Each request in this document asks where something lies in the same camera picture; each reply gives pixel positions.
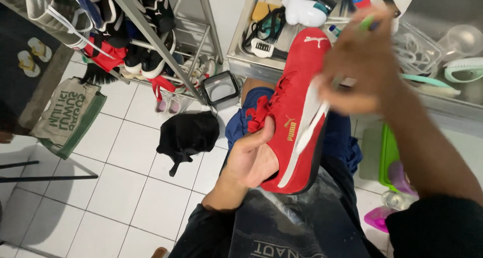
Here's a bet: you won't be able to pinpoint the person's left hand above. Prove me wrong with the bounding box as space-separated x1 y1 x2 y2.
226 116 280 189

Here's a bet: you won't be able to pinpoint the person's right hand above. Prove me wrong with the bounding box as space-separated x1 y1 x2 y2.
315 7 401 116

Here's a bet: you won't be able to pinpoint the white cleaning brush green handle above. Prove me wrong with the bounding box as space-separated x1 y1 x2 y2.
294 15 378 155

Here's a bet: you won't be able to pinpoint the red suede sneaker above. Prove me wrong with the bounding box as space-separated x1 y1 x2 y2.
245 27 333 195

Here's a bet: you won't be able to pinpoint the green plastic tray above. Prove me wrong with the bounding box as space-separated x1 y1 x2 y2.
378 123 401 192

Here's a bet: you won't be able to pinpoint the white brush black bristles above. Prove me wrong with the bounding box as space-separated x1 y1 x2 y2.
251 38 289 60

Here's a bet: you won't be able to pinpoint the steel tray of cleaning tools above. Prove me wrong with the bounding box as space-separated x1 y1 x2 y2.
226 0 378 85

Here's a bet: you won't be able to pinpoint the white teal plastic bottle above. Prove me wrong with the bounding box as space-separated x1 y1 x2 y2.
279 0 330 28

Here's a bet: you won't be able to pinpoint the clear plastic box with laces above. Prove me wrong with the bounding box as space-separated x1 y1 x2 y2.
392 22 444 77

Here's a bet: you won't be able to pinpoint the yellow sponge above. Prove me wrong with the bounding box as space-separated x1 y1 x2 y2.
252 2 281 22

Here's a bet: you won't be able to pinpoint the clear container black rim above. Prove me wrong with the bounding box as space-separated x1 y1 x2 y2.
200 70 241 111

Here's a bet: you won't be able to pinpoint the clear glass jar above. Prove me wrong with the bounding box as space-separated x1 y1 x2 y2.
381 190 417 211

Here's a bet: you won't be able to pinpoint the mint green shoe brush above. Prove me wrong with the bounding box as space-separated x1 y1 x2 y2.
443 57 483 83

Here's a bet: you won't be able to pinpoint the clear plastic measuring cup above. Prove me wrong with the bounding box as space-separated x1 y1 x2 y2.
438 24 483 62

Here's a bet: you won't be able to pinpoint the black cloth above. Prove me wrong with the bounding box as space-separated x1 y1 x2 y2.
156 110 220 177

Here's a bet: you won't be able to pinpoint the white pink sneaker pair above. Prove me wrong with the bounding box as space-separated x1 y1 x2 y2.
155 88 194 119

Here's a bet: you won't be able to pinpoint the metal shoe rack with shoes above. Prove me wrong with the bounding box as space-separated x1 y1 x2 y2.
0 0 224 106

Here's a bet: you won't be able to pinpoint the beige green tote bag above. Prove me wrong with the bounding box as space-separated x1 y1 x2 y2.
29 77 108 160

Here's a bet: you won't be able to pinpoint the white yellow flip flop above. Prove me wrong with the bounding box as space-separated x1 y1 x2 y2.
27 37 53 63
17 50 41 78

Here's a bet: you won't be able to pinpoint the black metal bars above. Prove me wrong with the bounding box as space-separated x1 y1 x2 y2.
0 160 99 184

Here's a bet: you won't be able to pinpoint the dark door mat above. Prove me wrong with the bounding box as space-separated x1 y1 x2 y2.
0 3 63 132

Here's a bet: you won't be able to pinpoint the teal handled bristle brush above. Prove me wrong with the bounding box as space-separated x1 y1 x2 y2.
401 73 462 99

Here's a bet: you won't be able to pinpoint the black cord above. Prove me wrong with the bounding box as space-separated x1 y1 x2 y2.
241 6 287 51

